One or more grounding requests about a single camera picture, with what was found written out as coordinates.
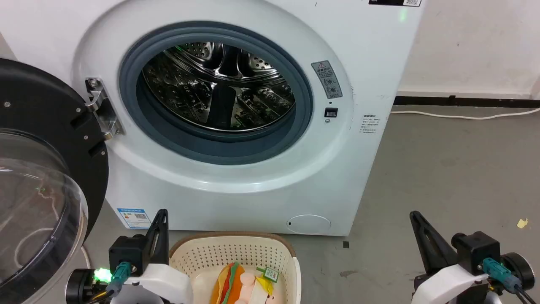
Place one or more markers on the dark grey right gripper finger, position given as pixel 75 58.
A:
pixel 432 247

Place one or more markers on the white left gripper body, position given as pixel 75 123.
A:
pixel 164 283

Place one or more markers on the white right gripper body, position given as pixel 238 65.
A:
pixel 451 285

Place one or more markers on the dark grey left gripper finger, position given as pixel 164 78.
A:
pixel 159 240

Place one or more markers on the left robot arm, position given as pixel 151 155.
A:
pixel 80 287

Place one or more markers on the white front-load washing machine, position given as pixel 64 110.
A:
pixel 261 202

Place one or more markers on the blue energy label sticker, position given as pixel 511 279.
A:
pixel 135 218

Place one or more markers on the cream perforated laundry basket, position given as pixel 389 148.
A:
pixel 202 253

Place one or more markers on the pink and yellow plush toy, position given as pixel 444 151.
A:
pixel 253 291

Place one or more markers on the yellow paper scrap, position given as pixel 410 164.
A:
pixel 523 223

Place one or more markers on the grey rubber door gasket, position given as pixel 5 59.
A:
pixel 219 147

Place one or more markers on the round filter cover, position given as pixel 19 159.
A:
pixel 310 224

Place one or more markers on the small printed text sticker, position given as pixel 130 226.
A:
pixel 370 124

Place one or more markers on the metal door hinge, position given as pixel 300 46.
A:
pixel 103 110

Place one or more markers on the black baseboard strip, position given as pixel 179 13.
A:
pixel 464 101

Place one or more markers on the stainless steel drum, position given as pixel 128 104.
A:
pixel 219 93

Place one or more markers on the black door latch slot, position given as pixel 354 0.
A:
pixel 330 112

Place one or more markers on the black round door with glass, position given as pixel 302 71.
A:
pixel 38 105

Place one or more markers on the grey warning sticker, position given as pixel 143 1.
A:
pixel 327 79

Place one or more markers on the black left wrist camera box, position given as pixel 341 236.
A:
pixel 126 253

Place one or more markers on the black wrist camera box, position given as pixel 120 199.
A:
pixel 126 253
pixel 476 249

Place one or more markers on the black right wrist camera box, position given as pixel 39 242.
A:
pixel 476 249

